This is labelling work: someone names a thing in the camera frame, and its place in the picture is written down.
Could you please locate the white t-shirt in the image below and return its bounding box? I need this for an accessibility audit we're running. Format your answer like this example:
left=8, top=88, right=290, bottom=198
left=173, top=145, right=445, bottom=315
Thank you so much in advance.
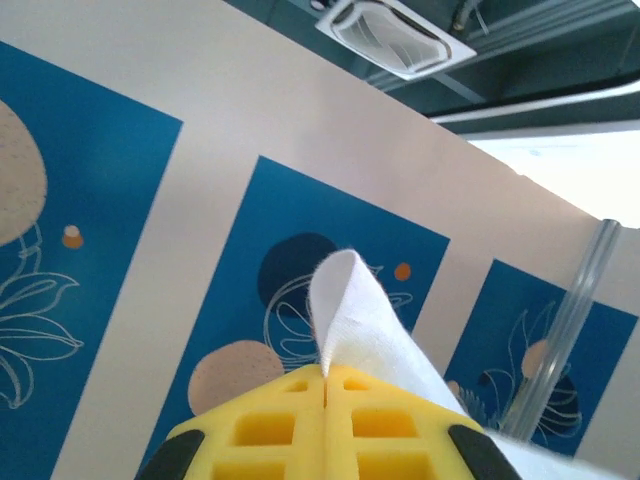
left=307, top=248, right=640, bottom=480

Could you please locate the white ceiling air conditioner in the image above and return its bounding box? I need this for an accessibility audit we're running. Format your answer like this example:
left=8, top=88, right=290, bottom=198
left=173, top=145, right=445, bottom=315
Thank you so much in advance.
left=314, top=0, right=479, bottom=82

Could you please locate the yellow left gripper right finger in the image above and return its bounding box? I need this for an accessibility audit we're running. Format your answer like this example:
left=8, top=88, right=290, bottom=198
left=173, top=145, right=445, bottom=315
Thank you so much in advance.
left=324, top=364, right=482, bottom=480

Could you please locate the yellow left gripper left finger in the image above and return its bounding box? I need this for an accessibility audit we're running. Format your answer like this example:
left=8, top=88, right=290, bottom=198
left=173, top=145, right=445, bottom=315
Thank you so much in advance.
left=167, top=364, right=328, bottom=480

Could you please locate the aluminium frame post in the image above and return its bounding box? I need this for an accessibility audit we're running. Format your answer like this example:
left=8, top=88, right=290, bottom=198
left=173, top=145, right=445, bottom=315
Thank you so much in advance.
left=501, top=218, right=622, bottom=442

